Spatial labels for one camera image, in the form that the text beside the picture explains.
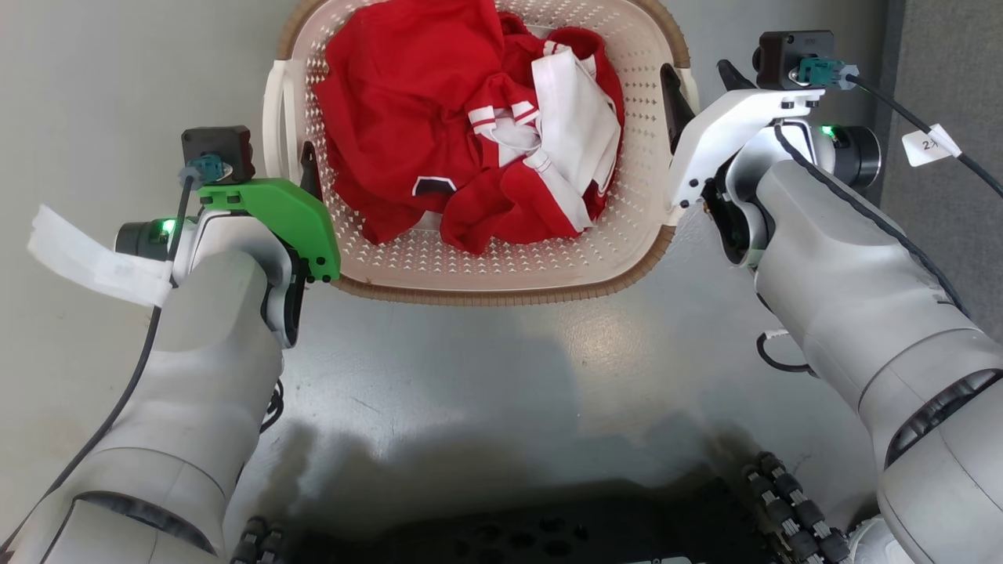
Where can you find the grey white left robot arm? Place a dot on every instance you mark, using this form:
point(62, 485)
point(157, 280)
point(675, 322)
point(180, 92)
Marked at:
point(196, 392)

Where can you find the red jersey garment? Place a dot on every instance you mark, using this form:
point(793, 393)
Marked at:
point(400, 102)

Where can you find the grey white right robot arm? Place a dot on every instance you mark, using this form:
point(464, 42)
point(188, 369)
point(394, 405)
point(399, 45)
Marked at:
point(862, 298)

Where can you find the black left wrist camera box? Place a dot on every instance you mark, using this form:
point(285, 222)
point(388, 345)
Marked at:
point(219, 149)

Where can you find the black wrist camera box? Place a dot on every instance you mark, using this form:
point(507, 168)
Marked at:
point(783, 55)
point(219, 149)

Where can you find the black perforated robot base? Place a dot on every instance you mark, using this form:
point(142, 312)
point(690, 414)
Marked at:
point(509, 533)

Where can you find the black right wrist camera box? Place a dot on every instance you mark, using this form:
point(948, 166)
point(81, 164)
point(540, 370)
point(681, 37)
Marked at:
point(783, 55)

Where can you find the grey fabric sofa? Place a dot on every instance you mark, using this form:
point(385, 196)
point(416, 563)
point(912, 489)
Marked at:
point(948, 78)

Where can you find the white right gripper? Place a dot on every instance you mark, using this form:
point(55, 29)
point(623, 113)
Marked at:
point(729, 133)

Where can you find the cream perforated plastic laundry basket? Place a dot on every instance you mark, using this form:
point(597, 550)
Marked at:
point(486, 266)

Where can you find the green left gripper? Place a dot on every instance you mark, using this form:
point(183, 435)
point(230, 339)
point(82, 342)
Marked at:
point(286, 215)

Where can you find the white garment with red stripes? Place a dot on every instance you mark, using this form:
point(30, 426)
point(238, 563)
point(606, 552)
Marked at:
point(576, 110)

